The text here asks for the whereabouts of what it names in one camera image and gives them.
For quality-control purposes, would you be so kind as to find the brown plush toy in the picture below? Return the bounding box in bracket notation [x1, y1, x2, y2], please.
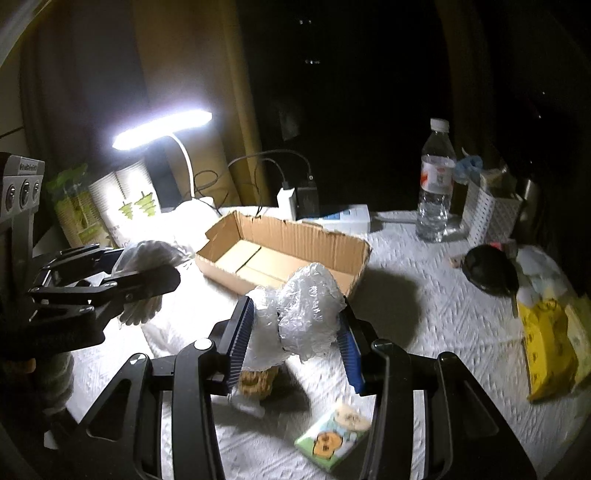
[238, 366, 280, 400]

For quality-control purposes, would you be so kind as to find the white knitted cloth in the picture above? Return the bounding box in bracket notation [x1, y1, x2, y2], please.
[112, 240, 194, 326]

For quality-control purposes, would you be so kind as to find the clear plastic bag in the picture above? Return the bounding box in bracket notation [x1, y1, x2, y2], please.
[242, 263, 346, 371]

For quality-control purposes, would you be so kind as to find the capybara tissue pack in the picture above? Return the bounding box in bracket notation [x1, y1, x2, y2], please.
[294, 403, 372, 472]

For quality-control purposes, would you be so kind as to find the green cardboard box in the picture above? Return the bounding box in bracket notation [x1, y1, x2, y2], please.
[46, 164, 114, 248]

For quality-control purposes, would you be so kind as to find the white textured tablecloth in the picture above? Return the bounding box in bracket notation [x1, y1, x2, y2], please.
[67, 213, 590, 479]

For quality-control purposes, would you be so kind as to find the open cardboard box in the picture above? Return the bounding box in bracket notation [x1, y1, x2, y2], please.
[195, 211, 370, 296]

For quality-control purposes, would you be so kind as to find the white power strip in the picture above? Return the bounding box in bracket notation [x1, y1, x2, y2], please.
[301, 204, 372, 235]

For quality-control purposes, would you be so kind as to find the white LED desk lamp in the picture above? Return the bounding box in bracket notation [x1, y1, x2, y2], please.
[112, 108, 213, 201]

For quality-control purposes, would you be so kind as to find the clear water bottle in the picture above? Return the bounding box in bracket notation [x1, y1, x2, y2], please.
[416, 118, 457, 243]

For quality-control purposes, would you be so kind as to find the black charger adapter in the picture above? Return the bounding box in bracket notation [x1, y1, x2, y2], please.
[295, 176, 321, 219]

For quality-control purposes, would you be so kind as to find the black round bowl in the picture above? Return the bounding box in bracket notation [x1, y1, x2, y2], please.
[461, 245, 519, 297]

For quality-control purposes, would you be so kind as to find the white charger plug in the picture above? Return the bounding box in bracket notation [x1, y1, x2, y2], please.
[276, 181, 297, 221]

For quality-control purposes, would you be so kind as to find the white perforated basket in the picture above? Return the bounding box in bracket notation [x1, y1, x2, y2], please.
[462, 169, 523, 247]

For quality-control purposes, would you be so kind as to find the yellow plastic package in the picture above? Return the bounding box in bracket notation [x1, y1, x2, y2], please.
[517, 299, 578, 403]

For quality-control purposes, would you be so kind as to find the black charger cable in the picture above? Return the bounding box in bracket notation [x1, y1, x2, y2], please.
[193, 149, 316, 218]

